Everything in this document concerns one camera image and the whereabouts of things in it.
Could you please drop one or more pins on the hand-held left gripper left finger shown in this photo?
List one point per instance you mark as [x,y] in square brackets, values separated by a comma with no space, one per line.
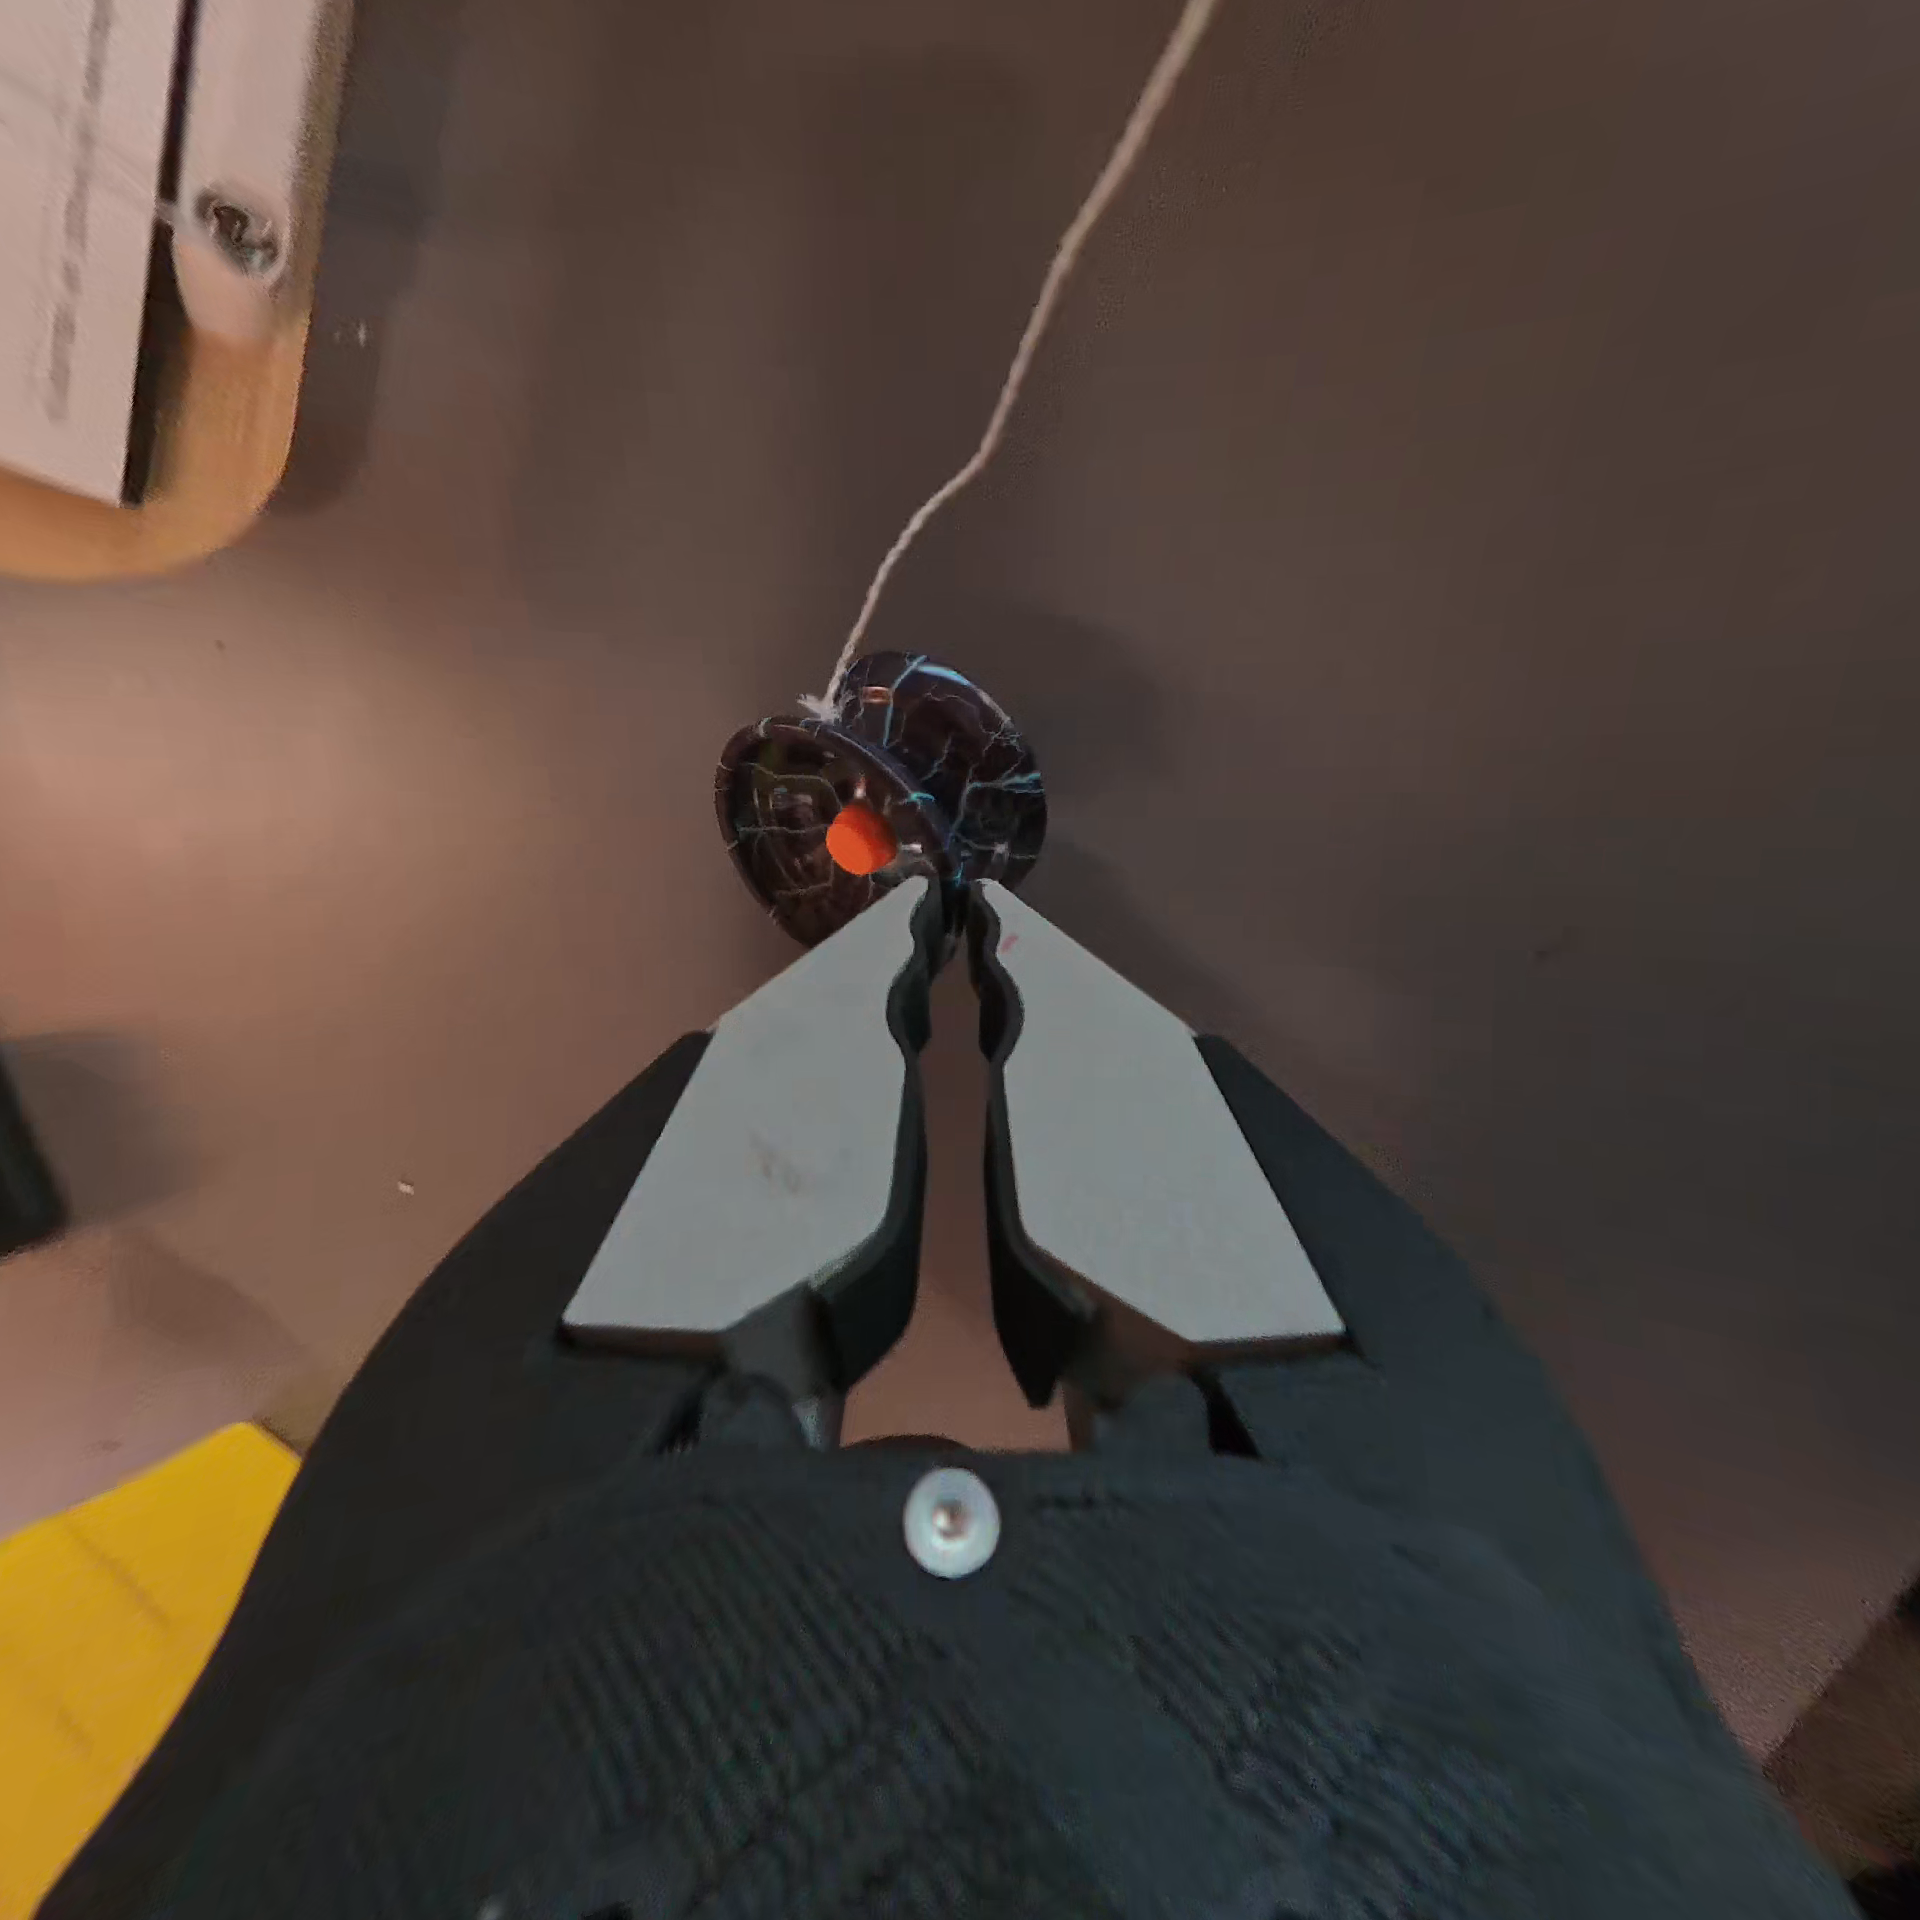
[766,1155]

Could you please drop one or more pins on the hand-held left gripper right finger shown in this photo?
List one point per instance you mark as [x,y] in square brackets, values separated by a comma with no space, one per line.
[1125,1155]

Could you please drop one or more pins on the wooden board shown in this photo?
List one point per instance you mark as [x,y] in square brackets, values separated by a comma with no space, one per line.
[211,451]

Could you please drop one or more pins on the white bracket with screw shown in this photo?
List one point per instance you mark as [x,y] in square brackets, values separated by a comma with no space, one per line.
[240,164]

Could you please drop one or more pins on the white paper label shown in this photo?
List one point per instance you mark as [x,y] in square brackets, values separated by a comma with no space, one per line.
[68,224]

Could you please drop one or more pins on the yellow box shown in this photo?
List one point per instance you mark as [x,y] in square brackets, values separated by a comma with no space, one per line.
[104,1665]

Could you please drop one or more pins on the black crackle-pattern yoyo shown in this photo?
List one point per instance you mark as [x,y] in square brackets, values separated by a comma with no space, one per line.
[878,796]

